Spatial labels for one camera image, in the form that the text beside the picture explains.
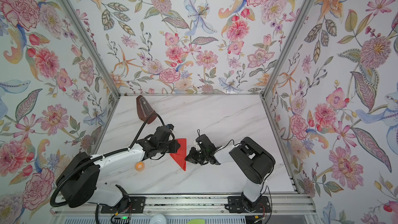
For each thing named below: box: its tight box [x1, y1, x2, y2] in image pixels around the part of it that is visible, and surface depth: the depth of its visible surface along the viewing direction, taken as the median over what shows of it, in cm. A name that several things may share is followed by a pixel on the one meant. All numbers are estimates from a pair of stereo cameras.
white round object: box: [149, 213, 167, 224], surface depth 67 cm
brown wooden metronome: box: [136, 94, 158, 124], surface depth 100 cm
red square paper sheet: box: [169, 138, 187, 172], surface depth 90 cm
